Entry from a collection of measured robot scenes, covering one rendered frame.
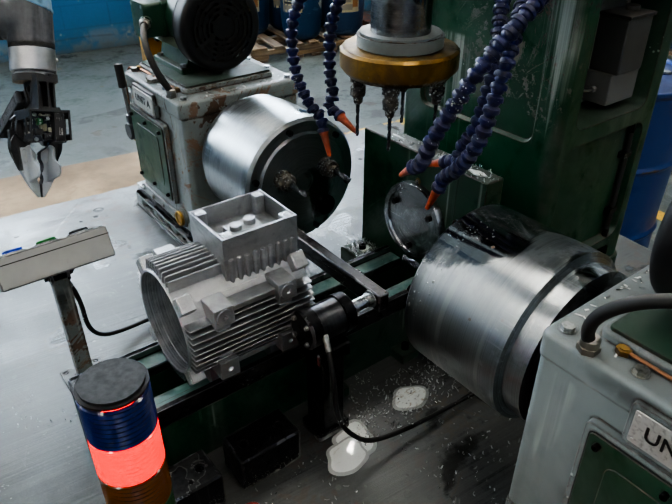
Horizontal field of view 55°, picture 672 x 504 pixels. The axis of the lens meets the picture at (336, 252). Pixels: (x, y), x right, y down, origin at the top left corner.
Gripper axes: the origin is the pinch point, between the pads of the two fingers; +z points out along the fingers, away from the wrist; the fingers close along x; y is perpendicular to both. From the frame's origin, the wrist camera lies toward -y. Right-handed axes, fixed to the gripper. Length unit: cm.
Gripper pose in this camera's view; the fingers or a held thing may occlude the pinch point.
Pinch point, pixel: (38, 190)
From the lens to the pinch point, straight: 128.9
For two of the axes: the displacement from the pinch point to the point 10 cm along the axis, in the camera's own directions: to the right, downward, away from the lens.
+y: 7.4, 0.7, -6.7
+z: 0.2, 9.9, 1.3
